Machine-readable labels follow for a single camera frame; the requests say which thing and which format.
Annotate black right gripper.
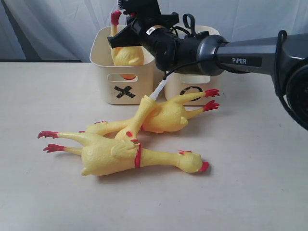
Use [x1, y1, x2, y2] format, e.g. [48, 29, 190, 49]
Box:
[107, 13, 179, 48]

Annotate headless yellow rubber chicken body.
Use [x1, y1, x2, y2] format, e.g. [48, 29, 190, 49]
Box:
[110, 10, 144, 66]

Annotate severed chicken head with tube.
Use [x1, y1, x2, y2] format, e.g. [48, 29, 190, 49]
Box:
[115, 77, 167, 142]

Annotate whole yellow rubber chicken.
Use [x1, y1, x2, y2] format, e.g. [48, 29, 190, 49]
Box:
[38, 131, 209, 176]

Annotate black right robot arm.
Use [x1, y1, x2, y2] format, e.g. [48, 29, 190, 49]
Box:
[108, 13, 308, 128]

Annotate cream bin marked X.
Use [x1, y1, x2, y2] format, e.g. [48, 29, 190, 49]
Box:
[90, 26, 155, 104]

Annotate cream bin marked O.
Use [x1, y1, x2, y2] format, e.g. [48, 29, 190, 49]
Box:
[164, 26, 228, 106]

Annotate yellow rubber chicken by bins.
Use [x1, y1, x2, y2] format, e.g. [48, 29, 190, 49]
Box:
[85, 89, 219, 135]

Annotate white backdrop curtain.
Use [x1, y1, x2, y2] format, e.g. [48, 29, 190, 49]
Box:
[0, 0, 308, 62]

